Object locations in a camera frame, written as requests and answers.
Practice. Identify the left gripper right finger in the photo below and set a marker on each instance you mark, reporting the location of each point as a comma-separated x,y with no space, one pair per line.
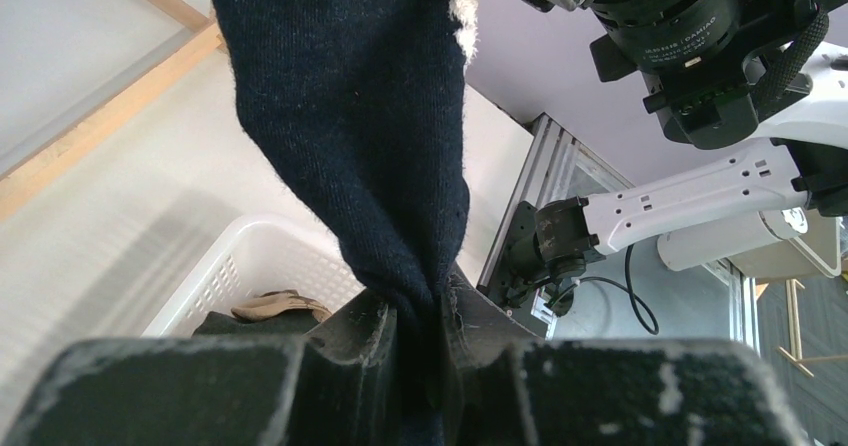
506,386

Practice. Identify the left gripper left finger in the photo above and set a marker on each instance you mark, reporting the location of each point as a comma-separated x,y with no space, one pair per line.
332,386

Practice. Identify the argyle brown sock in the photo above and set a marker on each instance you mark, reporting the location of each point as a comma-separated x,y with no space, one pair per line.
273,304

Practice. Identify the santa pattern dark sock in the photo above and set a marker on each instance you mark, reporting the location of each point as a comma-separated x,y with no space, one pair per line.
358,107

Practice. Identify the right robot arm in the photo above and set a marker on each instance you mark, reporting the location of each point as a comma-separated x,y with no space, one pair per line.
718,73

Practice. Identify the white plastic laundry basket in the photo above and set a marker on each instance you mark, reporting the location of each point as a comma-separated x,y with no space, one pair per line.
254,255

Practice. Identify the wooden drying rack frame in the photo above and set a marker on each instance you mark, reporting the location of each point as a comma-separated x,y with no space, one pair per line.
58,153

